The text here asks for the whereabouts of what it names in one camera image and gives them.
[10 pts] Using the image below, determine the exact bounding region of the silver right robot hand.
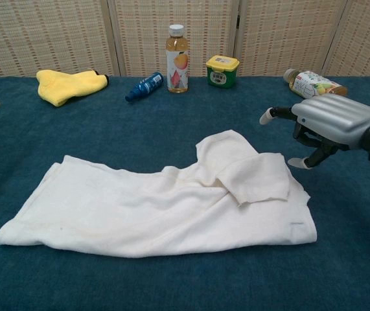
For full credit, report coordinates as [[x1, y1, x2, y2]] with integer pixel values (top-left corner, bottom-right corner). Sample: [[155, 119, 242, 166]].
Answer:
[[259, 96, 370, 170]]

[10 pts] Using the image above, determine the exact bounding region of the white T-shirt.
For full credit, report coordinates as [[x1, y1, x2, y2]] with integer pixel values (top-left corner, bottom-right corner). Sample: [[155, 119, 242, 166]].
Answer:
[[0, 129, 318, 259]]

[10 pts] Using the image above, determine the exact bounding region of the beige woven screen panel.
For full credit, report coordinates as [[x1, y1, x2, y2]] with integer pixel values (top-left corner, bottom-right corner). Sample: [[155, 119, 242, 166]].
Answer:
[[235, 0, 351, 78], [108, 0, 242, 78], [322, 0, 370, 78], [0, 0, 122, 78]]

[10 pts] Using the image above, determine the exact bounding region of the tea bottle with green label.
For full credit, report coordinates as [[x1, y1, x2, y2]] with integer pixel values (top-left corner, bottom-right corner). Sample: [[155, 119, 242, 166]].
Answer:
[[283, 68, 348, 98]]

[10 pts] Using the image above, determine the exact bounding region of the yellow cloth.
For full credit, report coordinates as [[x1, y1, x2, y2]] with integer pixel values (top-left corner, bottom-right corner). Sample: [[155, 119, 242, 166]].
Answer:
[[36, 69, 110, 108]]

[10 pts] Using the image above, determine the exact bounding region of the green container with yellow lid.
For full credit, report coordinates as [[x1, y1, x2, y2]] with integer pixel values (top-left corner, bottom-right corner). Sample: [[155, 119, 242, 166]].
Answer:
[[205, 54, 240, 89]]

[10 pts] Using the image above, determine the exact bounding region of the blue plastic bottle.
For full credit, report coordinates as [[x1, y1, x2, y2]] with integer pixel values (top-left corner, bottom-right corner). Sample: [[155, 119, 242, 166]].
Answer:
[[124, 71, 165, 103]]

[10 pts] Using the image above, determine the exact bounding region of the blue carpet table cover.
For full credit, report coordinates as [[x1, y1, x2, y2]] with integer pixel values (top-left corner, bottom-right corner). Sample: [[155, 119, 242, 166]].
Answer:
[[0, 76, 370, 311]]

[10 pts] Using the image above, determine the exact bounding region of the tea bottle with peach label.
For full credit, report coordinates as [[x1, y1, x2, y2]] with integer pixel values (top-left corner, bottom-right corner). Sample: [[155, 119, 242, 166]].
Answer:
[[166, 24, 191, 94]]

